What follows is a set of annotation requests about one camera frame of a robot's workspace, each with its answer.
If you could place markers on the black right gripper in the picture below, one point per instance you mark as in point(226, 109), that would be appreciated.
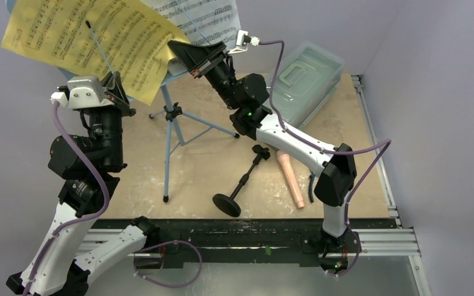
point(208, 65)

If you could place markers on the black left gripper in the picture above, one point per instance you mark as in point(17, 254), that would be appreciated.
point(111, 82)

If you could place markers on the white sheet music page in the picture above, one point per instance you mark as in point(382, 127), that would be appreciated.
point(204, 22)

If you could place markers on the yellow sheet music page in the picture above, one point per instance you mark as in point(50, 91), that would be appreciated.
point(96, 38)

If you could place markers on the black microphone desk stand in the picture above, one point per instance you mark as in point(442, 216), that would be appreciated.
point(226, 203)

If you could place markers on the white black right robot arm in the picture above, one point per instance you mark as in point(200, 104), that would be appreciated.
point(334, 166)

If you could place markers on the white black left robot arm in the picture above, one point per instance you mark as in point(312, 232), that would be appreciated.
point(89, 166)

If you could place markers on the clear plastic storage box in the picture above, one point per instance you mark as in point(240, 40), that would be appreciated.
point(304, 81)

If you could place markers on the blue black pliers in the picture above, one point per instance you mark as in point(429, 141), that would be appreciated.
point(312, 178)

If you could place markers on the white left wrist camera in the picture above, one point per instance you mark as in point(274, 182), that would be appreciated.
point(81, 92)

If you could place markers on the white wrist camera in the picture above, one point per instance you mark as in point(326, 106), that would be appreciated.
point(81, 92)
point(243, 41)

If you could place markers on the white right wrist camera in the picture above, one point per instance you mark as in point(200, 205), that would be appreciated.
point(243, 41)

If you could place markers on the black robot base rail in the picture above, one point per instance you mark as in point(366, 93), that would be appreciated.
point(298, 241)

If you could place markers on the aluminium frame rail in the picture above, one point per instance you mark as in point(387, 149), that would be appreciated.
point(393, 242)

